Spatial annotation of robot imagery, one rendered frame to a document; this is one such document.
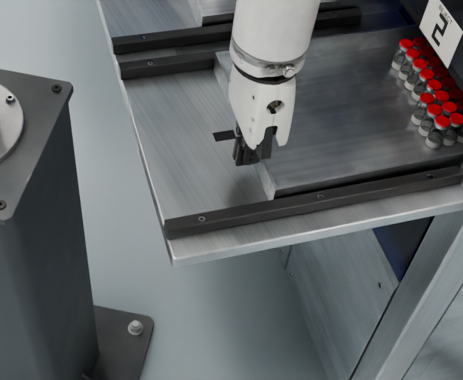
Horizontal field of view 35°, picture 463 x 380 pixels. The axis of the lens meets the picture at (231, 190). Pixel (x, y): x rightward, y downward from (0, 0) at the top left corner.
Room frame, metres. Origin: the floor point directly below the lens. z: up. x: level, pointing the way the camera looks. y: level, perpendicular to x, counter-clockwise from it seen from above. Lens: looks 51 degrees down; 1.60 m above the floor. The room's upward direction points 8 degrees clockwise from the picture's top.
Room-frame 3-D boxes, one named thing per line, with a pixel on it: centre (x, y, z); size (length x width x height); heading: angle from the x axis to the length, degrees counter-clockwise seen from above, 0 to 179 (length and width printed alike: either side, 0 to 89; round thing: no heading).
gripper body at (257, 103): (0.62, -0.02, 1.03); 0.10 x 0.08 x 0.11; 23
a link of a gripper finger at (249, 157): (0.60, -0.02, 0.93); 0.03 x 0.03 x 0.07; 23
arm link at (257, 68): (0.62, -0.02, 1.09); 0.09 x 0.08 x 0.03; 23
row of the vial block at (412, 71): (0.80, -0.26, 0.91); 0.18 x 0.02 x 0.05; 24
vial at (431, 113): (0.74, -0.26, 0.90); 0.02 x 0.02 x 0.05
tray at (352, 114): (0.75, -0.16, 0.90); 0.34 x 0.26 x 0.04; 114
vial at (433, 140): (0.72, -0.27, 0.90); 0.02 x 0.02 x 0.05
